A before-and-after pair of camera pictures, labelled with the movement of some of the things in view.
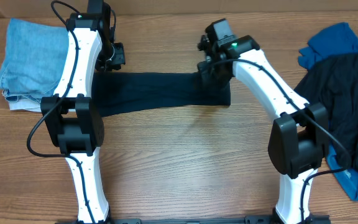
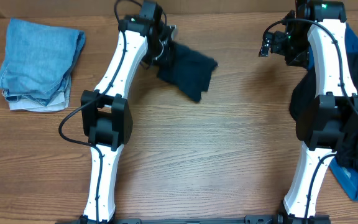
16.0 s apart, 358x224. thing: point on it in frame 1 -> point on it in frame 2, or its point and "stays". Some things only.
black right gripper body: [210, 73] -> [276, 42]
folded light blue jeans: [34, 60] stays
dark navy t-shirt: [120, 93] -> [187, 70]
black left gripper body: [113, 58] -> [159, 55]
